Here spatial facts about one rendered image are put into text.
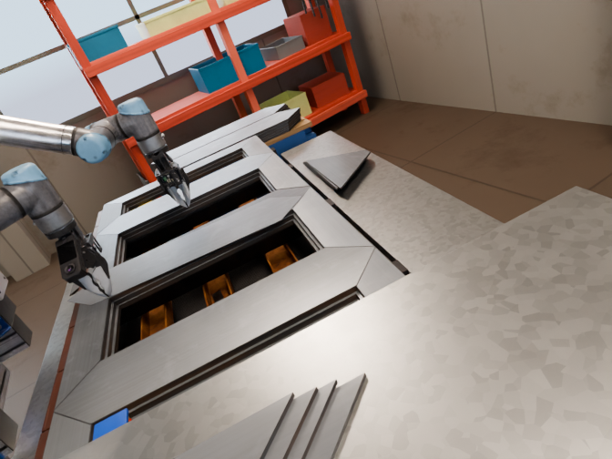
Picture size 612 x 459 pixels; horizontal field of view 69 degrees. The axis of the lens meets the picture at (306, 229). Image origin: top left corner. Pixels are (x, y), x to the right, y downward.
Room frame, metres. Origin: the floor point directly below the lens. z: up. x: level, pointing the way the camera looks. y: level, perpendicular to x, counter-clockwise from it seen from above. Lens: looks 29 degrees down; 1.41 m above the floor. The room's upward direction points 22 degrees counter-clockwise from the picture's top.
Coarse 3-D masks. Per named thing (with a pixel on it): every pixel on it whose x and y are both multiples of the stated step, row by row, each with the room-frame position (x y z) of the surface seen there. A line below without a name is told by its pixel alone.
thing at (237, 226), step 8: (232, 216) 1.27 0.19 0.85; (240, 216) 1.24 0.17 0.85; (248, 216) 1.22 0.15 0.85; (224, 224) 1.23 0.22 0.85; (232, 224) 1.21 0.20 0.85; (240, 224) 1.19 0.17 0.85; (248, 224) 1.17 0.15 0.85; (232, 232) 1.16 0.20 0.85; (240, 232) 1.14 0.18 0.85; (248, 232) 1.12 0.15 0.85; (232, 240) 1.11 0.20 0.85
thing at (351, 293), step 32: (224, 160) 1.90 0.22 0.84; (160, 192) 1.86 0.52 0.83; (224, 192) 1.56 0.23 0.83; (288, 192) 1.27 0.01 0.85; (160, 224) 1.52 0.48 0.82; (288, 224) 1.13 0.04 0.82; (224, 256) 1.11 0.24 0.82; (160, 288) 1.08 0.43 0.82; (352, 288) 0.71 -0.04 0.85; (320, 320) 0.69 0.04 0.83; (256, 352) 0.67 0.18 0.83; (192, 384) 0.65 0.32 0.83; (128, 416) 0.63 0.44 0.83
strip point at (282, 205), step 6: (270, 198) 1.28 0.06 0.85; (276, 198) 1.27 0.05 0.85; (282, 198) 1.25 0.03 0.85; (288, 198) 1.23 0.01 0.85; (294, 198) 1.22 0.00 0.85; (300, 198) 1.20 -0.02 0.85; (276, 204) 1.22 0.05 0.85; (282, 204) 1.21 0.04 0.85; (288, 204) 1.19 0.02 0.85; (294, 204) 1.17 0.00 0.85; (276, 210) 1.18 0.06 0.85; (282, 210) 1.17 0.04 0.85; (288, 210) 1.15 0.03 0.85; (282, 216) 1.13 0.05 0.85
